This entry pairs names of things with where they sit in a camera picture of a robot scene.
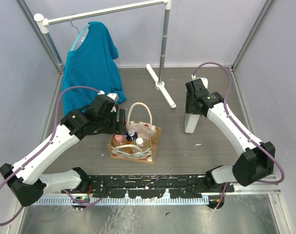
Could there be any white metal clothes rack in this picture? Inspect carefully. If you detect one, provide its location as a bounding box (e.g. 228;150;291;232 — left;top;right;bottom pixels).
33;0;177;109

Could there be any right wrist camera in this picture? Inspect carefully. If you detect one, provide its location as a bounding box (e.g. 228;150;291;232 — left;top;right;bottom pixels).
191;75;208;89

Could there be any white bottle grey cap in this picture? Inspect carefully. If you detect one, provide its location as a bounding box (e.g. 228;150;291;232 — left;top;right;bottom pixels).
184;114;200;134

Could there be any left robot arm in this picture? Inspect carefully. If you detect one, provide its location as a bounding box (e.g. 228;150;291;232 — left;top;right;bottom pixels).
0;93;126;207

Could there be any burlap canvas bag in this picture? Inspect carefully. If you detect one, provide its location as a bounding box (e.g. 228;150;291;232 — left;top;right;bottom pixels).
107;102;161;164

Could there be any teal t-shirt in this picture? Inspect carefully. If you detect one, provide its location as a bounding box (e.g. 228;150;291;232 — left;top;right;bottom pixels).
62;21;127;104

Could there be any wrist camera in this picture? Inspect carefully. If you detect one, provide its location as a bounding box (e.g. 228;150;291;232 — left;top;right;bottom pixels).
191;75;208;89
98;90;119;113

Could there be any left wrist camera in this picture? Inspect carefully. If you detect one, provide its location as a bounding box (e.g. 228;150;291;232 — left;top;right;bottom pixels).
98;90;119;113

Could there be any clear bottle white cap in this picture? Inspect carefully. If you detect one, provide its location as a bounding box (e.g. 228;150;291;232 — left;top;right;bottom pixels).
132;137;150;151

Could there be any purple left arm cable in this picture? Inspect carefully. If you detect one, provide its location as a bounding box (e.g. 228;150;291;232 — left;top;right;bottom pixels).
0;86;107;225

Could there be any dark blue pump bottle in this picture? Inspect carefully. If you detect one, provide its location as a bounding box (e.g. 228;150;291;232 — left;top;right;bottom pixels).
125;129;138;142

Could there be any white cable duct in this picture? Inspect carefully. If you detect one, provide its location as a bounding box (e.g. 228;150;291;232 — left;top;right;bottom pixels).
34;195;209;206

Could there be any pink cap bottle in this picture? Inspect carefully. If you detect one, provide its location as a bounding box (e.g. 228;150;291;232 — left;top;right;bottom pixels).
112;134;127;148

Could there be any light blue clothes hanger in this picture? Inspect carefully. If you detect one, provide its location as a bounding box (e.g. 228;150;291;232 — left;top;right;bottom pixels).
70;24;90;51

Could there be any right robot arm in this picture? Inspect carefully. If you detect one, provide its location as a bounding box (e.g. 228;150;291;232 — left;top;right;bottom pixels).
184;78;276;192

